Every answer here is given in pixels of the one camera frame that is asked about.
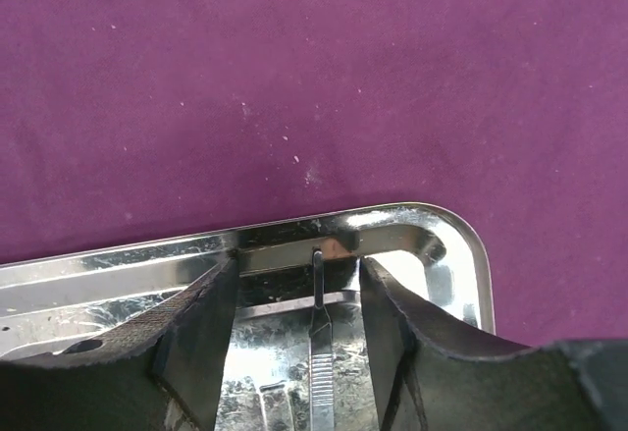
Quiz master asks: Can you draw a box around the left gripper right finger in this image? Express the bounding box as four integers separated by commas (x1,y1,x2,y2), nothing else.
360,258,627,430

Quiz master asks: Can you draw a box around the steel instrument tray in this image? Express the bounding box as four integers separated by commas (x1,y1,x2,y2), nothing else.
1,202,495,430

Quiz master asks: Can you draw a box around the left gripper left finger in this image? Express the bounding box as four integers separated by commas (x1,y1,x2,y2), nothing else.
1,257,238,430

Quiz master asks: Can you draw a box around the purple surgical wrap cloth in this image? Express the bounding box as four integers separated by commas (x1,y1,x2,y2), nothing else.
1,0,627,345

